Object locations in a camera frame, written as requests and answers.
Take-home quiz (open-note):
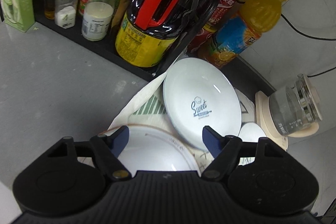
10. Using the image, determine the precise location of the small white capped jar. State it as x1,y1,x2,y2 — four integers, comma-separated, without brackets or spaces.
81,0,115,42

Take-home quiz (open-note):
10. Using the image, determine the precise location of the red drink can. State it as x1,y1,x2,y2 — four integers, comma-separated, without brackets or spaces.
207,0,236,28
187,23,217,53

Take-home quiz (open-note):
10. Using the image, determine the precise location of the orange juice bottle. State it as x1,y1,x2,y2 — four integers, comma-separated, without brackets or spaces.
197,0,287,68

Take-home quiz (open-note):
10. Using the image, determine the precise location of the large white rimmed plate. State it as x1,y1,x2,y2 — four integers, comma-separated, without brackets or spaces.
118,124,201,176

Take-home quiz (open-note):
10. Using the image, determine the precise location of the white Sweet deep plate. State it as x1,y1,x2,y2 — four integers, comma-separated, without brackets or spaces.
163,57,242,151

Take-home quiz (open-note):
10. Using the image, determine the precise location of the left black power cable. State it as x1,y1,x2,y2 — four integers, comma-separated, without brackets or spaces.
280,13,336,42

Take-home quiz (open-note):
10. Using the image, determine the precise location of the lower red drink can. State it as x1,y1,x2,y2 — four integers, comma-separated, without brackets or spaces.
187,23,217,53

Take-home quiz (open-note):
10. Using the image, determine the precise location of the small white bakery plate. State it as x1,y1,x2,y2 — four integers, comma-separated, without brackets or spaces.
238,122,266,143

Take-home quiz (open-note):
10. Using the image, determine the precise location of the glass electric kettle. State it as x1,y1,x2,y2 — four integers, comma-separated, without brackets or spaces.
268,74,322,138

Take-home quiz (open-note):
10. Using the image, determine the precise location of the large soy sauce jug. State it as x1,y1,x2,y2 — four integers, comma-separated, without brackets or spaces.
114,0,212,68

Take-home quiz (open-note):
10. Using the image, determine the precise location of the black metal shelf rack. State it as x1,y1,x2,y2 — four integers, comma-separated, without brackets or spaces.
31,0,263,83

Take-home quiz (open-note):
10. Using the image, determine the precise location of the small glass salt shaker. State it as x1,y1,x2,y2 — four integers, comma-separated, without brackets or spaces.
55,0,78,29

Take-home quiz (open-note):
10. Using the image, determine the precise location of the black power cable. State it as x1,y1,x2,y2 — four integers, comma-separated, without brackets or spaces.
307,66,336,78
280,13,336,42

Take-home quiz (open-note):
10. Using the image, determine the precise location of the upper red drink can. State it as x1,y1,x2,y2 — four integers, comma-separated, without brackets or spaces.
207,0,236,28

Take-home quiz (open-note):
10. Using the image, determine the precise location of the right black power cable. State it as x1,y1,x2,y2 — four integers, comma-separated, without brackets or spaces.
307,66,336,78

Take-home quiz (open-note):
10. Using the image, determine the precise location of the cream kettle base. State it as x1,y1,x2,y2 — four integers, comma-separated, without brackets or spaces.
254,90,320,144

